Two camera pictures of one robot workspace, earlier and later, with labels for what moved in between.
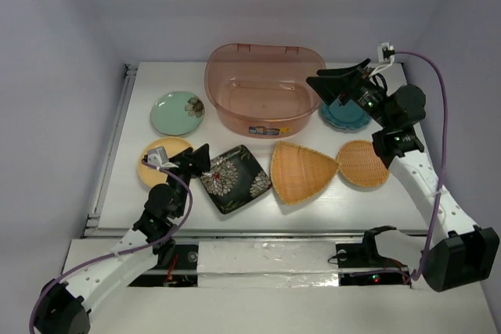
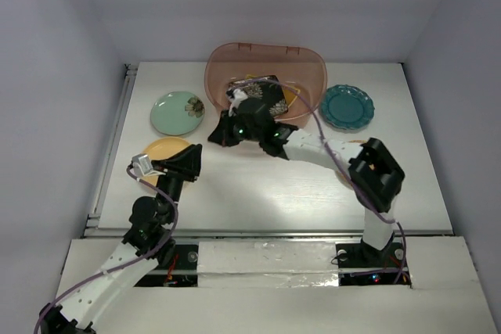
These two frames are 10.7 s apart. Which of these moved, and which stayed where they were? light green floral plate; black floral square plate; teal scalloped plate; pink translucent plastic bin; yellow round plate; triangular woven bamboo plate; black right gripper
Moved: triangular woven bamboo plate; black floral square plate; black right gripper
Stayed: pink translucent plastic bin; yellow round plate; teal scalloped plate; light green floral plate
